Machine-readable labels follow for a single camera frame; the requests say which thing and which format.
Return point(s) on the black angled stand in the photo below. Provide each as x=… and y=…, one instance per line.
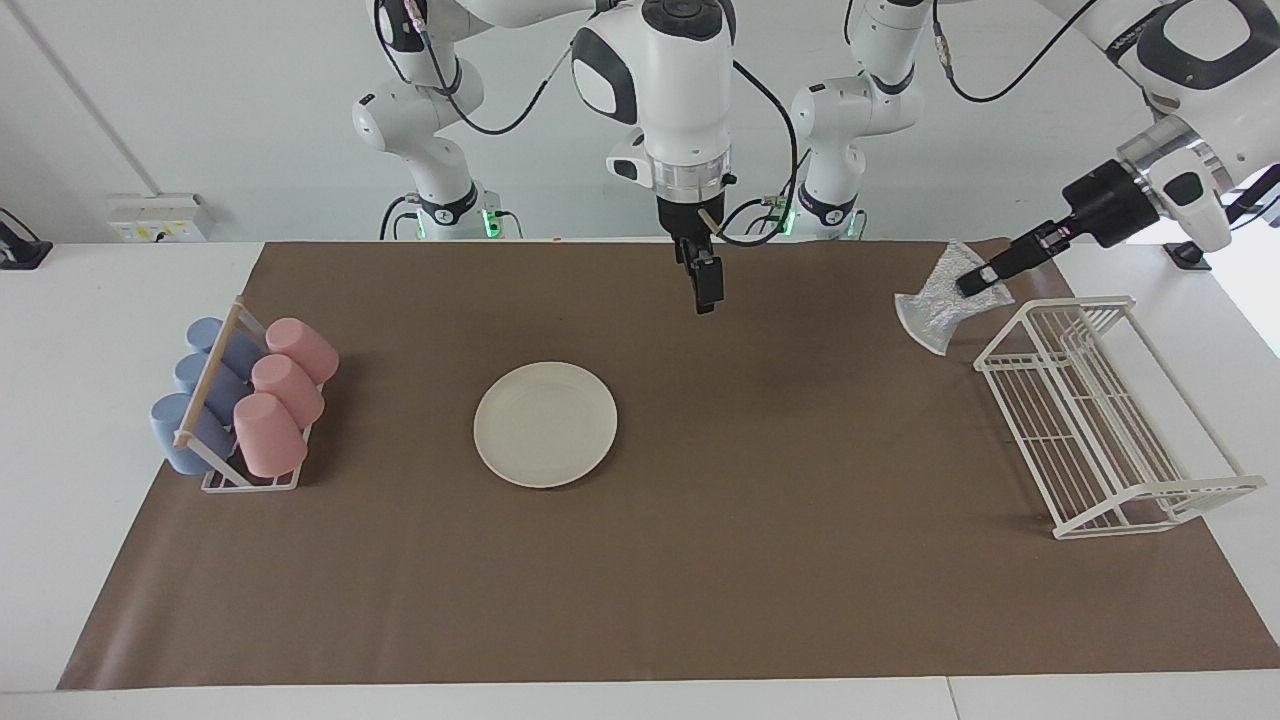
x=1190, y=252

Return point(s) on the pink plastic cup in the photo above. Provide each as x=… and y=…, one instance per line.
x=303, y=348
x=290, y=390
x=270, y=435

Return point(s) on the blue plastic cup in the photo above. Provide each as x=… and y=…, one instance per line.
x=192, y=372
x=172, y=430
x=205, y=335

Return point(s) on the silver mesh sponge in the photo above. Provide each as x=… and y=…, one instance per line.
x=935, y=310

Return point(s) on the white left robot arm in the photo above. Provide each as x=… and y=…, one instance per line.
x=1240, y=125

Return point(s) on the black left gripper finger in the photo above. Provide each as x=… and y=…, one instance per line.
x=1025, y=262
x=1020, y=246

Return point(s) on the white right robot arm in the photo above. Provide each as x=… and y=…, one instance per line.
x=670, y=100

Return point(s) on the white cup holder rack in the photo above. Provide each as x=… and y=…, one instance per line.
x=212, y=372

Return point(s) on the cream round plate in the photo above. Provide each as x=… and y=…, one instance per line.
x=545, y=425

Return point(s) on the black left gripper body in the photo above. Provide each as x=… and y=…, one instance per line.
x=1110, y=205

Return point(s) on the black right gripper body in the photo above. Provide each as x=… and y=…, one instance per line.
x=688, y=215

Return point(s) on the brown table mat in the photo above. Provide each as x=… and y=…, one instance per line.
x=700, y=560

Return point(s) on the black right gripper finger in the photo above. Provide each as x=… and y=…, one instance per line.
x=688, y=255
x=709, y=285

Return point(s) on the white wall outlet box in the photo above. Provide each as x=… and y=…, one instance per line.
x=160, y=218

